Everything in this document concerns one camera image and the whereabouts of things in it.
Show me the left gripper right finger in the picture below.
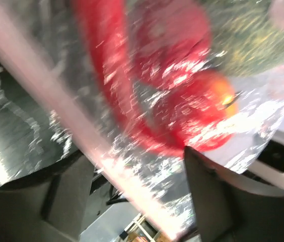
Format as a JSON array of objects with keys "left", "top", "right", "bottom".
[{"left": 183, "top": 146, "right": 284, "bottom": 241}]

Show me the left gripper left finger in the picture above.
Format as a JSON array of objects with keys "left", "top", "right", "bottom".
[{"left": 0, "top": 156, "right": 94, "bottom": 241}]

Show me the red fake apple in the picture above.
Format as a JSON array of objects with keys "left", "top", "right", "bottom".
[{"left": 141, "top": 70, "right": 238, "bottom": 152}]

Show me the clear zip top bag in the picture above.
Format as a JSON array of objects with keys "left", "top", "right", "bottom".
[{"left": 0, "top": 1, "right": 284, "bottom": 236}]

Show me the red fake chili pepper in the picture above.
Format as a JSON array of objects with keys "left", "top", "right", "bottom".
[{"left": 74, "top": 0, "right": 183, "bottom": 157}]

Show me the green fake melon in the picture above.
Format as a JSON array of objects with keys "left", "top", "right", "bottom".
[{"left": 201, "top": 1, "right": 284, "bottom": 77}]

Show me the red fake pomegranate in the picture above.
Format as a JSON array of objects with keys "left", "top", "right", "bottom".
[{"left": 128, "top": 1, "right": 211, "bottom": 90}]

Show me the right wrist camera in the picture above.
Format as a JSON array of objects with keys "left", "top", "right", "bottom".
[{"left": 243, "top": 131, "right": 284, "bottom": 189}]

